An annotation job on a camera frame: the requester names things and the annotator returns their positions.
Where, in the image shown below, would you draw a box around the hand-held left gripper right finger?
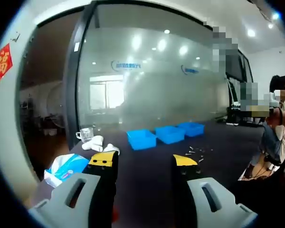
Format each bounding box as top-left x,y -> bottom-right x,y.
172,153 -> 258,228

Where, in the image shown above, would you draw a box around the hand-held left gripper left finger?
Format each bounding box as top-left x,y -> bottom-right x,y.
28,151 -> 119,228

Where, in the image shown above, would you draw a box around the black glass wall post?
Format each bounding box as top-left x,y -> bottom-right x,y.
64,0 -> 103,149

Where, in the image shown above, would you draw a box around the clear glass mug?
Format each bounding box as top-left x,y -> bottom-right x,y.
76,127 -> 95,143

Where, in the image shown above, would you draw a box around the blue white tissue packet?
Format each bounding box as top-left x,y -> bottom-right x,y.
44,153 -> 91,188

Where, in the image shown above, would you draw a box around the person in black shirt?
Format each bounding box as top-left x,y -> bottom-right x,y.
230,163 -> 285,228

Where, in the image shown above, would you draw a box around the screws nuts and washers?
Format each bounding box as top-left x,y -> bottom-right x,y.
184,146 -> 214,164

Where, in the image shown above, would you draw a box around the white rolled cloth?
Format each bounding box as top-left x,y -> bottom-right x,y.
82,134 -> 105,152
102,143 -> 121,156

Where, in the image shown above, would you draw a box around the red paper wall decoration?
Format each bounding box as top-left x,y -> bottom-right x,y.
0,43 -> 14,84

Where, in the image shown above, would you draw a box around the blue logo sticker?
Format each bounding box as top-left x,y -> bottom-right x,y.
180,64 -> 201,76
110,59 -> 142,72

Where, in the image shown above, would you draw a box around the blue plastic bin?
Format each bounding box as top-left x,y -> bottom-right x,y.
178,122 -> 205,138
154,125 -> 186,145
126,129 -> 157,151

